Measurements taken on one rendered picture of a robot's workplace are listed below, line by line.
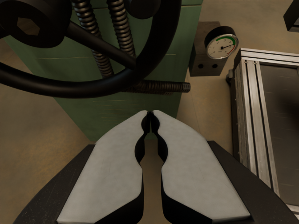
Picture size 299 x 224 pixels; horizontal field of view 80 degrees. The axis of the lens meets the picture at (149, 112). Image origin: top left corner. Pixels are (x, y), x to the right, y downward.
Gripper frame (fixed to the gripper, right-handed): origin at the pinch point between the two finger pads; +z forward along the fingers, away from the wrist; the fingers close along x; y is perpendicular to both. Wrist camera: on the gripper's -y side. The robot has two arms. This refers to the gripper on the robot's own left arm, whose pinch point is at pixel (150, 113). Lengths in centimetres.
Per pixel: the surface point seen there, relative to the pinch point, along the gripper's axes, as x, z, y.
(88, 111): -24, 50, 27
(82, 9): -8.3, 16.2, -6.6
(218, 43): 13.9, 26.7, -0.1
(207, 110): 33, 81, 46
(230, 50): 16.9, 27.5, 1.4
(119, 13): -3.6, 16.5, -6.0
